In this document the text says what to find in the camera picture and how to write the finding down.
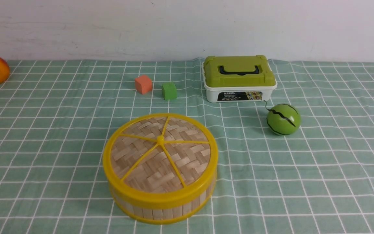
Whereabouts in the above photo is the woven bamboo steamer lid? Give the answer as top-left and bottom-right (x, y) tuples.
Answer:
(103, 113), (218, 209)

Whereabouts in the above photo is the yellow rimmed bamboo steamer basket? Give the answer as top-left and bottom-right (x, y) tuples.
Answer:
(109, 176), (217, 225)

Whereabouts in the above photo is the green foam cube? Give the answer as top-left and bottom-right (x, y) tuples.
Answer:
(162, 82), (178, 101)

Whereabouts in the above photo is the orange foam cube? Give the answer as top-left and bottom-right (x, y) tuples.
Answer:
(134, 75), (153, 95)

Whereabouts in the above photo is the green lidded white toolbox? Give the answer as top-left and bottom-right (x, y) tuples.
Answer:
(202, 55), (277, 103)

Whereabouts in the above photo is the green toy watermelon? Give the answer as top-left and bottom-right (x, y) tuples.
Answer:
(264, 100), (301, 135)

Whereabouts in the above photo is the green checkered tablecloth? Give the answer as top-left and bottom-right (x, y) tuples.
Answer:
(0, 58), (374, 234)

